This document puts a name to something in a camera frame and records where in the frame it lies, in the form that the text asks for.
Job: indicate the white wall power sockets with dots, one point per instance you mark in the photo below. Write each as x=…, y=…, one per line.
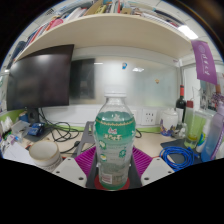
x=149, y=117

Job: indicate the white ceramic jar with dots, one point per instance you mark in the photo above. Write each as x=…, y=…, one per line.
x=169, y=121

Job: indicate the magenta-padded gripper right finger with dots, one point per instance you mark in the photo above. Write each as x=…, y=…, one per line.
x=158, y=170

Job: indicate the flat round red coaster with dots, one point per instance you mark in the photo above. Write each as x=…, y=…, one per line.
x=96, y=184

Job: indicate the wooden shelf with books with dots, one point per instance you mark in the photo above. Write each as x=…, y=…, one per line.
x=106, y=31

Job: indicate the grey metal laptop stand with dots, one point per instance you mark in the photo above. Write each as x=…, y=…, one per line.
x=85, y=136

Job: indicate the green-labelled clear drink bottle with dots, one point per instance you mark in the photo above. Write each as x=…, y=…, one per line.
x=115, y=143

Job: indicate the purple hanging banner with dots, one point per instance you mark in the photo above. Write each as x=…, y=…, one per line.
x=205, y=63

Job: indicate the dark wine bottle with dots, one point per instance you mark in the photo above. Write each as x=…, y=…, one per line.
x=181, y=106

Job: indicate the translucent purple water bottle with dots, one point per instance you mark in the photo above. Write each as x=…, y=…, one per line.
x=213, y=136

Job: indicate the ceiling lights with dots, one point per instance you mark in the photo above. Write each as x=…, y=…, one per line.
x=188, y=32

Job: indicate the small blue device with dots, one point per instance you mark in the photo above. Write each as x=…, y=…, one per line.
x=36, y=129

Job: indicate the black computer monitor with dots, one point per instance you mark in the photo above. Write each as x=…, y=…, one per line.
x=40, y=80

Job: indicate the group photo poster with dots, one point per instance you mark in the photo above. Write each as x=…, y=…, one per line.
x=213, y=96

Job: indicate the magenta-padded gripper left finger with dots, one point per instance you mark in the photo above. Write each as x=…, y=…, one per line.
x=70, y=170

